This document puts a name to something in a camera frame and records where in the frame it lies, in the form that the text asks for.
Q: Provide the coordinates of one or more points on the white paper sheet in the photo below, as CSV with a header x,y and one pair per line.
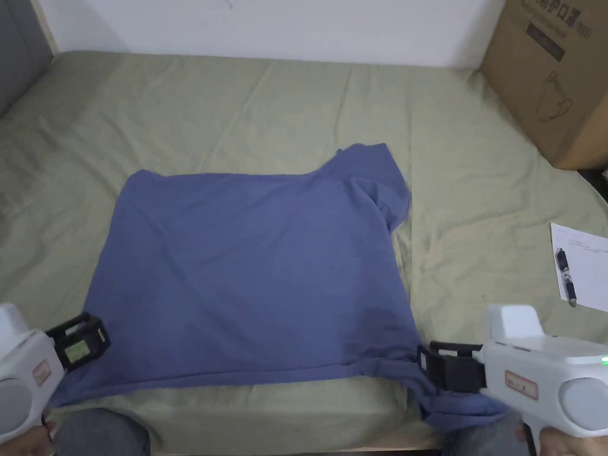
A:
x,y
591,270

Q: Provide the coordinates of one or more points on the blue shirt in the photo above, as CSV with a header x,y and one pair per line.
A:
x,y
237,266

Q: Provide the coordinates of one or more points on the brown cardboard carton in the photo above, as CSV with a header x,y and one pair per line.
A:
x,y
555,95

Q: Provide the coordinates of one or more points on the person's left hand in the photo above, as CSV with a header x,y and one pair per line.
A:
x,y
26,439

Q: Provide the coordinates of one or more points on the person's right hand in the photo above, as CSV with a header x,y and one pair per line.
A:
x,y
570,444

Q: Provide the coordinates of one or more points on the bed with pale green sheet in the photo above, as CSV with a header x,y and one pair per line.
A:
x,y
237,104

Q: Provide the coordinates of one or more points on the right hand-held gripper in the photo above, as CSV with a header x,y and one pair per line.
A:
x,y
546,380

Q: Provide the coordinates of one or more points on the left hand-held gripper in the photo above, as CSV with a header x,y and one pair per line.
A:
x,y
21,370

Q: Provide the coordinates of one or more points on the grey padded headboard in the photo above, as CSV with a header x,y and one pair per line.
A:
x,y
19,52

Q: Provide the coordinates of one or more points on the black pen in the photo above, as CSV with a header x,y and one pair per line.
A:
x,y
566,275

